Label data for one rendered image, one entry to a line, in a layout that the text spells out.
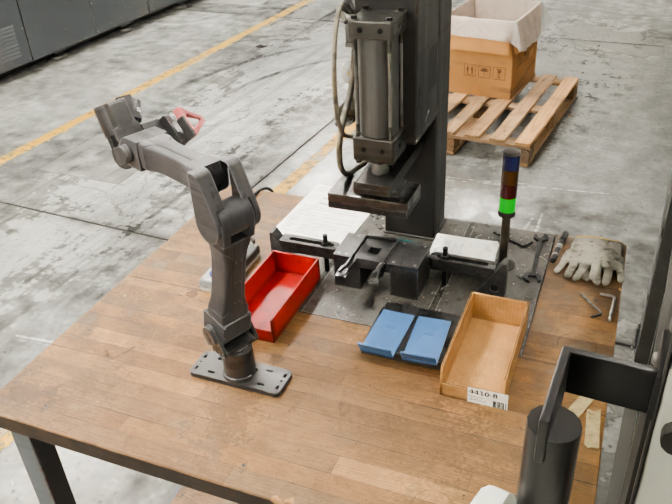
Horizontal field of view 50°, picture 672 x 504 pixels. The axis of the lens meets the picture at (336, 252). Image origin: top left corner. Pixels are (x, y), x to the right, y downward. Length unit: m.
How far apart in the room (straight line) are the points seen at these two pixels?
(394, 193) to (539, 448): 1.12
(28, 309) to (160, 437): 2.18
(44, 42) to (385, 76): 5.65
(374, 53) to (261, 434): 0.74
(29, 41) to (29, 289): 3.51
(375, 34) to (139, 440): 0.86
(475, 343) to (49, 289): 2.46
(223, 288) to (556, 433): 0.92
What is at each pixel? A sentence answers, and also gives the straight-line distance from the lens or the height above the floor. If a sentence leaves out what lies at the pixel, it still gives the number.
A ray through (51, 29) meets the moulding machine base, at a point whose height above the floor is 0.28.
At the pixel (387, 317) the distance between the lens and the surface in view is 1.55.
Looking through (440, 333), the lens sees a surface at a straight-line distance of 1.51.
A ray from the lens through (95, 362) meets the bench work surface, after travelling 1.59.
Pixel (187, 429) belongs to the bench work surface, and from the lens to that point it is 1.39.
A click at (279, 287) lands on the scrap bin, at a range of 1.69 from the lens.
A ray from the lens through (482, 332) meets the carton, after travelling 1.55.
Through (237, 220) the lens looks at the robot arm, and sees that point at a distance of 1.20.
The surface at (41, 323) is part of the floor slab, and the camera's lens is 3.39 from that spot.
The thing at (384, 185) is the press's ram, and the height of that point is 1.18.
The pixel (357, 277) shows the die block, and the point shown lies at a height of 0.93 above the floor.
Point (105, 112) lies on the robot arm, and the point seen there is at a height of 1.39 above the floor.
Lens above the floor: 1.87
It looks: 32 degrees down
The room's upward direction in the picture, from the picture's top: 3 degrees counter-clockwise
